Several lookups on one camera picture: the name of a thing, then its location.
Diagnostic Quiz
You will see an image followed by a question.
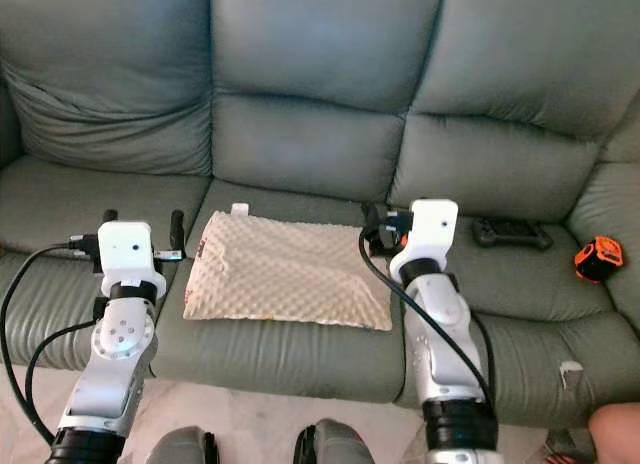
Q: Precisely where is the cream dotted fleece pillow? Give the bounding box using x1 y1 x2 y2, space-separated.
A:
182 203 395 333

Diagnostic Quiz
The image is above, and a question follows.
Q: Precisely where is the grey green leather sofa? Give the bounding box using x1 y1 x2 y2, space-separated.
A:
0 0 640 431

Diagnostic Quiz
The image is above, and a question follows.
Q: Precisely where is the white sofa pull tab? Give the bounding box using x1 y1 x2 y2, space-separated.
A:
559 359 586 389

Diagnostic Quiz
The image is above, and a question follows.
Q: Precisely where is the black game controller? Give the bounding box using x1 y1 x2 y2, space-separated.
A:
472 217 555 251

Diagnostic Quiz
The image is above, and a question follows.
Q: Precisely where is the orange black tape measure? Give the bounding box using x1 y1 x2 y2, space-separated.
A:
573 235 624 284

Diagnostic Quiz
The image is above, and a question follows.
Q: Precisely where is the grey robot left leg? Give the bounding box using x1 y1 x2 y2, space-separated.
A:
145 426 221 464

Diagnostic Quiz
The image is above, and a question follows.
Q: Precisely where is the grey robot leg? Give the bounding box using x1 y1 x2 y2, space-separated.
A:
293 418 373 464
145 426 221 464

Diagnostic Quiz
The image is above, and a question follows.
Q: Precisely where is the grey robot right leg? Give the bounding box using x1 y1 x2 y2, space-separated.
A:
293 418 373 464

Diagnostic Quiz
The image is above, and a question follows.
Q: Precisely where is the person bare knee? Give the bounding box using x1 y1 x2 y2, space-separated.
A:
587 401 640 464

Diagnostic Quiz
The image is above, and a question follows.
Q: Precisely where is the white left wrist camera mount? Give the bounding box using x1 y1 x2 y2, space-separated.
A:
97 220 167 297

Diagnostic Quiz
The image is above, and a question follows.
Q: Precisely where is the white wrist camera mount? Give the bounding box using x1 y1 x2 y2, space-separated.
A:
390 198 459 275
97 220 167 297

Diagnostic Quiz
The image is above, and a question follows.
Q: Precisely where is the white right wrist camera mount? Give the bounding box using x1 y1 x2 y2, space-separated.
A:
390 198 459 275

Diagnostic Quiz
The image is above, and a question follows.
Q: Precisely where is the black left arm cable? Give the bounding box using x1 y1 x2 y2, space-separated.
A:
24 319 99 435
0 242 96 450

